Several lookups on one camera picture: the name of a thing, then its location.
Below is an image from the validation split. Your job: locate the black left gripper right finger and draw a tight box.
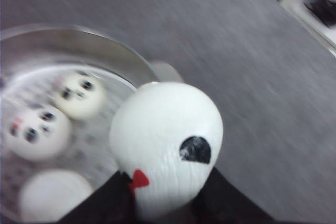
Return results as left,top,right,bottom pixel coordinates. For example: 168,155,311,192
188,167,274,224

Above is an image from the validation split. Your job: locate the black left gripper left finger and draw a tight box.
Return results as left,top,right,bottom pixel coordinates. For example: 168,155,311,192
58,172,136,223

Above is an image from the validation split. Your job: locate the panda bun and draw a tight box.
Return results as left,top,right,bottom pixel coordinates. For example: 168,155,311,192
51,71,107,120
18,169,93,223
109,82,224,221
5,105,72,162

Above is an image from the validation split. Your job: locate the stainless steel steamer pot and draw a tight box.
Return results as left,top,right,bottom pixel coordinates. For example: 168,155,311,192
1,24,182,223

